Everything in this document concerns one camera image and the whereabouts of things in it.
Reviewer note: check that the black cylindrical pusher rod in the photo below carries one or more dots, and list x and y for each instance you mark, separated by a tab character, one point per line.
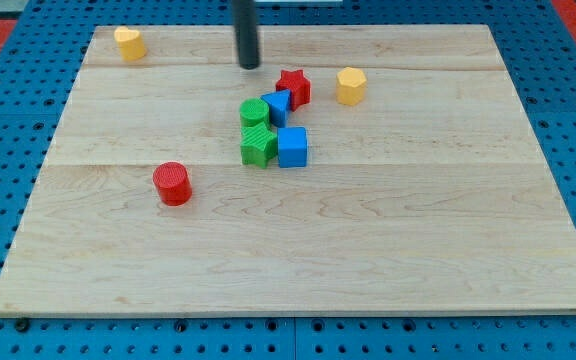
244	18

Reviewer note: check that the yellow hexagon block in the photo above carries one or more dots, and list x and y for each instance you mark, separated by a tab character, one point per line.
351	84

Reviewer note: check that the red star block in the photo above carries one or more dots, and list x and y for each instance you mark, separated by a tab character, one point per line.
297	84

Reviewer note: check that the blue triangle block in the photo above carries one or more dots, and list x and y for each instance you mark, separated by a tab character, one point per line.
279	107

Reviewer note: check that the green cylinder block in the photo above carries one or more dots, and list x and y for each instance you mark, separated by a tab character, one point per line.
254	111

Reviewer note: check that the yellow heart block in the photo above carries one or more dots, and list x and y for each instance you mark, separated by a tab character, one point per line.
130	43

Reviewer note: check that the green star block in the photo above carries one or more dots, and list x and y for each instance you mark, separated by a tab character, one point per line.
258	145

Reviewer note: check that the blue cube block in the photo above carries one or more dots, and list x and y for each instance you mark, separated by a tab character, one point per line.
292	147

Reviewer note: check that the red cylinder block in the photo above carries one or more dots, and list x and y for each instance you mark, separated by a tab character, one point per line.
172	182

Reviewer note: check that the light wooden board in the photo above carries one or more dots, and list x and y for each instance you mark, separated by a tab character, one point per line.
431	197

